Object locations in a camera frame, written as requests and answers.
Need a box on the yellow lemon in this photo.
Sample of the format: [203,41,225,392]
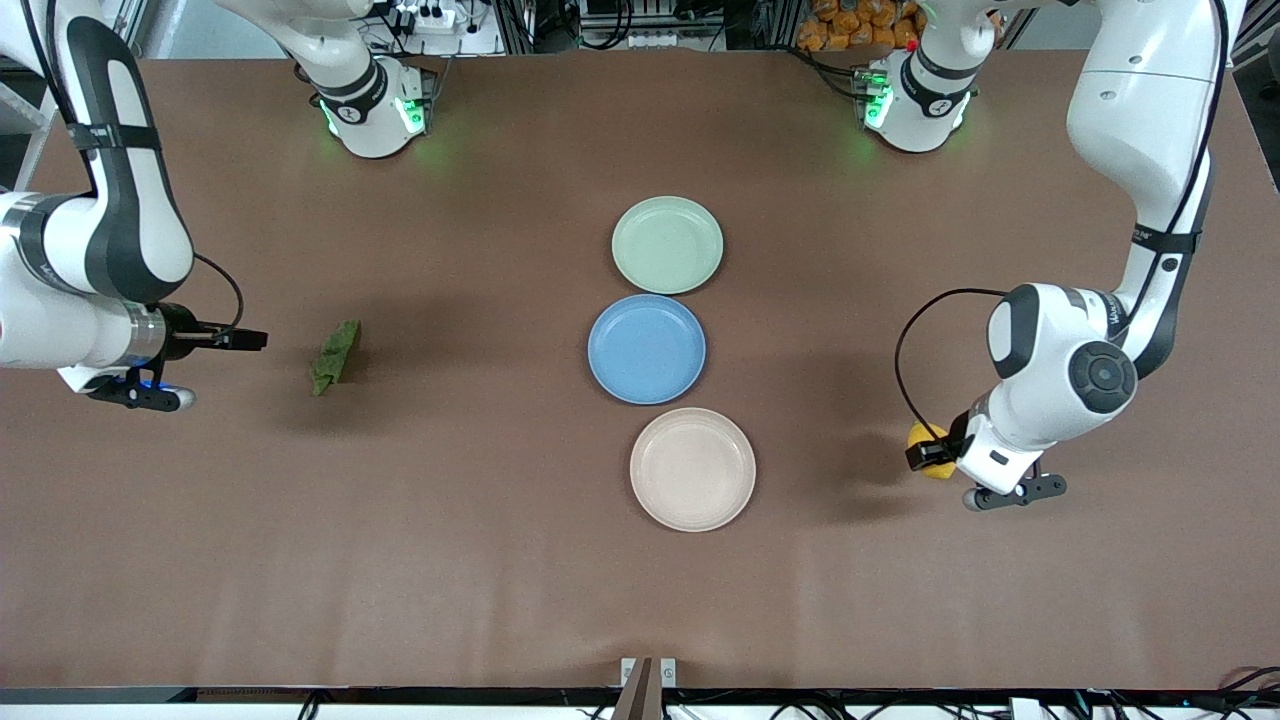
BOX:
[907,421,953,480]

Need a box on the green lettuce leaf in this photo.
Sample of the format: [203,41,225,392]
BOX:
[309,319,363,397]

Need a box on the beige plate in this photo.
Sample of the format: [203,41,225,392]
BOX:
[629,407,758,534]

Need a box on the blue plate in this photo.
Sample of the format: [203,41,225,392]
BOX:
[587,293,708,406]

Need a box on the pale green plate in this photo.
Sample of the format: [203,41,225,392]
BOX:
[611,195,725,296]

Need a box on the white power strip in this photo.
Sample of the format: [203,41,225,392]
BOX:
[385,0,459,31]

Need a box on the bag of orange snacks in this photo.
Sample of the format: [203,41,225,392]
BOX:
[797,0,926,53]

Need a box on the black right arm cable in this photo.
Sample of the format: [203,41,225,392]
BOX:
[192,253,246,333]

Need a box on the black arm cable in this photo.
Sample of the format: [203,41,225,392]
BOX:
[192,253,246,333]
[894,288,1007,443]

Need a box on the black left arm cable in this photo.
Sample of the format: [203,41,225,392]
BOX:
[894,288,1007,443]

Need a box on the black floor cable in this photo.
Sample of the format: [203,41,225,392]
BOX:
[1220,665,1280,701]

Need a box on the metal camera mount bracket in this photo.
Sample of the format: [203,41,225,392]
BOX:
[620,657,678,720]

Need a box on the aluminium frame post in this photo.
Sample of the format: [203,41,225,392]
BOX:
[497,0,541,56]
[757,0,801,51]

